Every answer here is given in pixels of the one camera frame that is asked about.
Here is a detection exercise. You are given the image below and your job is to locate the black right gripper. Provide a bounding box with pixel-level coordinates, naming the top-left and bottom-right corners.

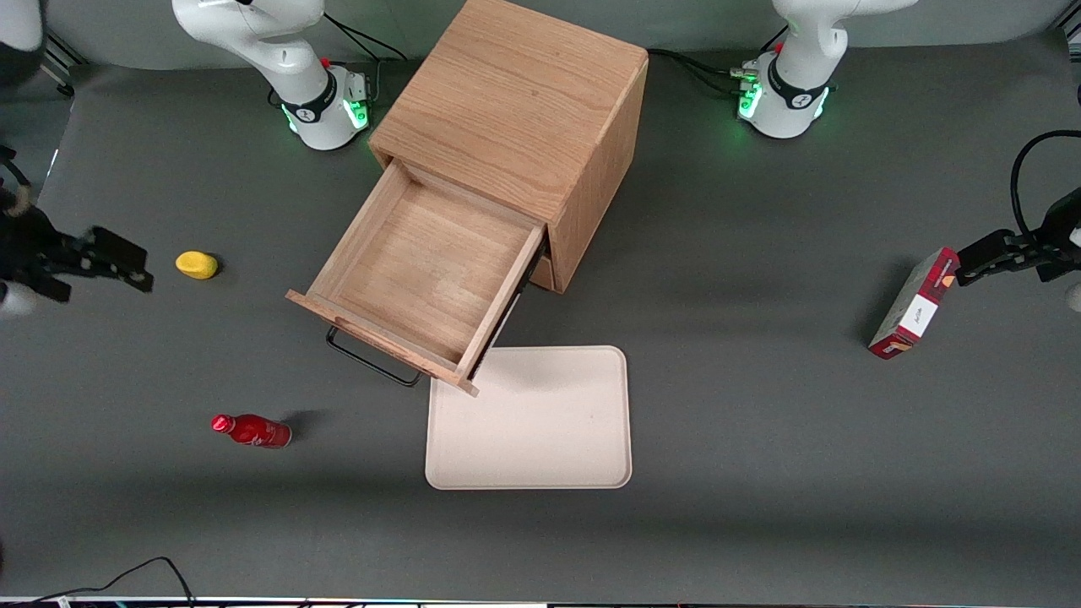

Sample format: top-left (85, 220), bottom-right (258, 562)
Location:
top-left (0, 198), bottom-right (155, 305)

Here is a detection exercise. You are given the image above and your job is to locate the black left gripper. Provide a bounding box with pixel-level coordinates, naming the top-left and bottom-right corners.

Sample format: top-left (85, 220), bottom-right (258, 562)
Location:
top-left (956, 187), bottom-right (1081, 287)

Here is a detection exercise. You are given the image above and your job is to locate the long black metal drawer handle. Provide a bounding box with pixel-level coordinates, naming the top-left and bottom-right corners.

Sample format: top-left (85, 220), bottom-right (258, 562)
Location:
top-left (326, 327), bottom-right (421, 388)

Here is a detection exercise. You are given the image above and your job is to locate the wooden drawer with notched front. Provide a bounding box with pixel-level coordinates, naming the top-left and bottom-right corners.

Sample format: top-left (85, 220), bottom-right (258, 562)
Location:
top-left (285, 160), bottom-right (548, 398)

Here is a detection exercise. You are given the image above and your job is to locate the wooden drawer cabinet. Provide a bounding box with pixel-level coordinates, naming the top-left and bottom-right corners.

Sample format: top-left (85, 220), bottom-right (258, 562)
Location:
top-left (369, 0), bottom-right (649, 294)

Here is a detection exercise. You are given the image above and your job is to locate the red and white carton box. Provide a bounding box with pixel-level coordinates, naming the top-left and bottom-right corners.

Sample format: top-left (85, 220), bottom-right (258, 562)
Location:
top-left (868, 247), bottom-right (962, 361)

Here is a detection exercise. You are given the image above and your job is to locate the red bottle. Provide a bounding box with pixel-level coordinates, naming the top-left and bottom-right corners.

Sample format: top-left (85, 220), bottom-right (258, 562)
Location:
top-left (210, 413), bottom-right (293, 449)

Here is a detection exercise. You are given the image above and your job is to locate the beige plastic tray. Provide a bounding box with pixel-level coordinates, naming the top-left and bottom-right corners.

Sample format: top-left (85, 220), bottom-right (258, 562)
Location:
top-left (425, 345), bottom-right (633, 491)

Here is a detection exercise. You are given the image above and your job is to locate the black looped gripper cable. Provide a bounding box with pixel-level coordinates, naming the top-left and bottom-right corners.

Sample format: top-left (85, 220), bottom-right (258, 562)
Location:
top-left (1010, 130), bottom-right (1081, 237)

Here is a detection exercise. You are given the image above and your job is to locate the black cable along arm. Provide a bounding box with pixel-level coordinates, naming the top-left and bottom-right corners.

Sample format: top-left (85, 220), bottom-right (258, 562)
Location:
top-left (0, 144), bottom-right (35, 212)

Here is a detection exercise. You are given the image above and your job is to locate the aluminium frame profile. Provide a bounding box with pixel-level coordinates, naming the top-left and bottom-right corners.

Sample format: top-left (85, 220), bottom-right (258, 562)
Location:
top-left (42, 25), bottom-right (90, 98)

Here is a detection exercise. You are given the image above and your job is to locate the thin black table cable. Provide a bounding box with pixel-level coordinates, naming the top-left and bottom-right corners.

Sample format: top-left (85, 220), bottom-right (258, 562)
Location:
top-left (25, 556), bottom-right (197, 607)

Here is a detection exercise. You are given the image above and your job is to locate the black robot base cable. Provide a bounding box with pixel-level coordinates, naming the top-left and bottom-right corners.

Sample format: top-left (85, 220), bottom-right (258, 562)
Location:
top-left (649, 48), bottom-right (748, 95)
top-left (323, 12), bottom-right (408, 62)

